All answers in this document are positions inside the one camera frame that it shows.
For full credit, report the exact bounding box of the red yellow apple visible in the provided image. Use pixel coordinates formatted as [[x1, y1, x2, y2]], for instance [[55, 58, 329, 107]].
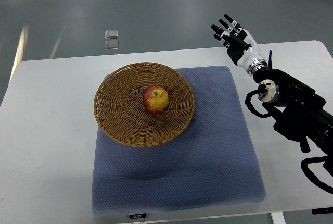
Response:
[[143, 85, 169, 114]]

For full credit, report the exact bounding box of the white table leg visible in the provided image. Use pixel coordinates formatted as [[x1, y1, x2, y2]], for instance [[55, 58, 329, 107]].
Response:
[[271, 212, 286, 224]]

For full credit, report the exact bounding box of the clear floor tile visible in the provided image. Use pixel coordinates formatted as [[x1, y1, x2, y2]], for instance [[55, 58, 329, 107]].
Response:
[[105, 30, 118, 39], [105, 40, 119, 50]]

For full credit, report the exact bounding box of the blue grey cloth mat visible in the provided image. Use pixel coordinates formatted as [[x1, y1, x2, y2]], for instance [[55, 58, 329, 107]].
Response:
[[92, 66, 266, 215]]

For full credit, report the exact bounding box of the brown wicker basket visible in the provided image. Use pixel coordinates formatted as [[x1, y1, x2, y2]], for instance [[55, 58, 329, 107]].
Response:
[[94, 62, 195, 148]]

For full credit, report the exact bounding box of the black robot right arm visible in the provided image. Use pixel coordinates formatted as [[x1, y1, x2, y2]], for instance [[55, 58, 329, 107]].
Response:
[[245, 59, 332, 193]]

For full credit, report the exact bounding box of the upper clear floor tile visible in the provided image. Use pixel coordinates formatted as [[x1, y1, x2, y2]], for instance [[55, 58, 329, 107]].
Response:
[[105, 30, 118, 39]]

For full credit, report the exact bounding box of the black table label tag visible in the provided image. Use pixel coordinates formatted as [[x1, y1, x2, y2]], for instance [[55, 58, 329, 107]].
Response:
[[130, 213, 146, 219]]

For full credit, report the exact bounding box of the lower clear floor tile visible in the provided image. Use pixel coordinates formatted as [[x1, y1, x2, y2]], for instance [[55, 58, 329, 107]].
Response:
[[105, 40, 119, 50]]

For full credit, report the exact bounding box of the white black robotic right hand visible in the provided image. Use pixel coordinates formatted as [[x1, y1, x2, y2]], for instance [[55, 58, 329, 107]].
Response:
[[211, 14, 259, 69]]

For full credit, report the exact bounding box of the black table control panel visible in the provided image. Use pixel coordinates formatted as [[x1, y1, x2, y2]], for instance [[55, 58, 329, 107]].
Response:
[[312, 207, 333, 215]]

